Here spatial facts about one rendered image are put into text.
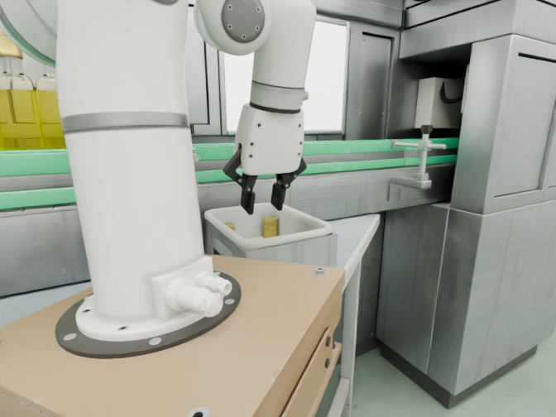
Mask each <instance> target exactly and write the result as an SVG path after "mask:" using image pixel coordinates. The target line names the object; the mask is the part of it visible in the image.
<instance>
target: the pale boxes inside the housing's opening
mask: <svg viewBox="0 0 556 417"><path fill-rule="evenodd" d="M468 70H469V65H467V71H466V78H465V80H458V79H444V78H436V77H434V78H428V79H420V80H419V91H418V99H417V108H416V115H415V128H421V125H433V128H459V123H460V117H461V113H463V106H464V100H465V93H466V87H467V76H468ZM443 82H444V91H445V96H446V97H447V98H449V99H451V98H456V97H458V96H460V95H461V94H463V99H462V100H460V101H458V102H456V103H444V102H443V101H442V99H441V97H440V89H441V87H442V84H443Z"/></svg>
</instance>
